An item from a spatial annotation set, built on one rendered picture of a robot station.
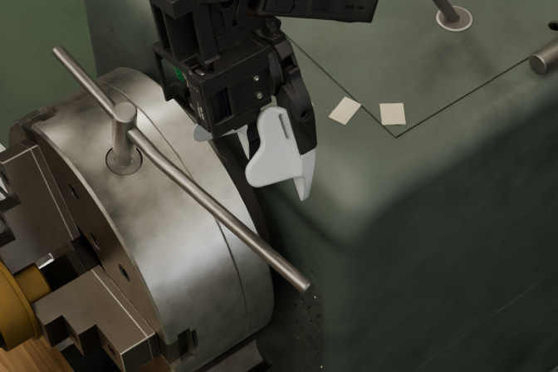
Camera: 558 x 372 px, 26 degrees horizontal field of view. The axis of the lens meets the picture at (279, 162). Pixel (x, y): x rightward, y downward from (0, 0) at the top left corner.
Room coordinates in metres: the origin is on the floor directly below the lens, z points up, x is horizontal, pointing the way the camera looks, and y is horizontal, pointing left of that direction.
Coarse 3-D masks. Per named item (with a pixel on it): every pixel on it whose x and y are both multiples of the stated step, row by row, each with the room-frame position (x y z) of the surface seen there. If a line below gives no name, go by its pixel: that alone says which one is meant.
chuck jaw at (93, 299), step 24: (72, 288) 0.66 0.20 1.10; (96, 288) 0.66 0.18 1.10; (48, 312) 0.63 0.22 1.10; (72, 312) 0.63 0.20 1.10; (96, 312) 0.63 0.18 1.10; (120, 312) 0.63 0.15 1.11; (48, 336) 0.61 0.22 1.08; (72, 336) 0.62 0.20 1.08; (96, 336) 0.61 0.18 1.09; (120, 336) 0.60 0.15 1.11; (144, 336) 0.60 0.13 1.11; (192, 336) 0.61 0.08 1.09; (120, 360) 0.58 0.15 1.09; (144, 360) 0.59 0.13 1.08; (168, 360) 0.59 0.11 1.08
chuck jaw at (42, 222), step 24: (24, 144) 0.77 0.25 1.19; (0, 168) 0.74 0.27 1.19; (24, 168) 0.74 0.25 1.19; (48, 168) 0.75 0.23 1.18; (24, 192) 0.72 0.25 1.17; (48, 192) 0.73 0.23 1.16; (0, 216) 0.72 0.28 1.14; (24, 216) 0.71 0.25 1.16; (48, 216) 0.71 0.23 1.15; (0, 240) 0.70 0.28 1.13; (24, 240) 0.69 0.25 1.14; (48, 240) 0.70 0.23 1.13; (72, 240) 0.71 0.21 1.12; (24, 264) 0.67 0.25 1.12
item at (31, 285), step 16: (0, 272) 0.66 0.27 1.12; (16, 272) 0.67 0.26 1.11; (32, 272) 0.67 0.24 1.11; (0, 288) 0.65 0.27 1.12; (16, 288) 0.64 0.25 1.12; (32, 288) 0.66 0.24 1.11; (48, 288) 0.66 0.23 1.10; (0, 304) 0.63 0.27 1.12; (16, 304) 0.63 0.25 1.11; (0, 320) 0.62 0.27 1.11; (16, 320) 0.62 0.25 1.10; (32, 320) 0.62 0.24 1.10; (0, 336) 0.61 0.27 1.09; (16, 336) 0.61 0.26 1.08; (32, 336) 0.63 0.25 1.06
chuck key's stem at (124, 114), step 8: (120, 104) 0.71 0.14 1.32; (128, 104) 0.71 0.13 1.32; (112, 112) 0.70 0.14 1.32; (120, 112) 0.70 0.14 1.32; (128, 112) 0.70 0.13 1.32; (136, 112) 0.70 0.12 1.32; (112, 120) 0.70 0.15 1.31; (120, 120) 0.69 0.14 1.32; (128, 120) 0.69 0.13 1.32; (136, 120) 0.70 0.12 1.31; (112, 128) 0.70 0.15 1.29; (120, 128) 0.69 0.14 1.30; (128, 128) 0.69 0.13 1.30; (112, 136) 0.70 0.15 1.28; (120, 136) 0.69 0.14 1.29; (112, 144) 0.71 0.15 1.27; (120, 144) 0.70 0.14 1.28; (128, 144) 0.70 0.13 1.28; (120, 152) 0.70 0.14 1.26; (128, 152) 0.70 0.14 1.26; (120, 160) 0.71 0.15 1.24; (128, 160) 0.71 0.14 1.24
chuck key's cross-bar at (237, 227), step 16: (64, 48) 0.77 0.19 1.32; (64, 64) 0.76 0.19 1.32; (80, 80) 0.74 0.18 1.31; (96, 96) 0.73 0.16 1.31; (144, 144) 0.68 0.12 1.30; (160, 160) 0.66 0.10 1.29; (176, 176) 0.64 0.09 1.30; (192, 192) 0.63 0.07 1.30; (208, 208) 0.61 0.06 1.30; (224, 208) 0.61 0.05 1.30; (224, 224) 0.59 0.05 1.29; (240, 224) 0.59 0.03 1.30; (256, 240) 0.57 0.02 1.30; (272, 256) 0.56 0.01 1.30; (288, 272) 0.54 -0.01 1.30; (304, 288) 0.52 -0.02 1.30
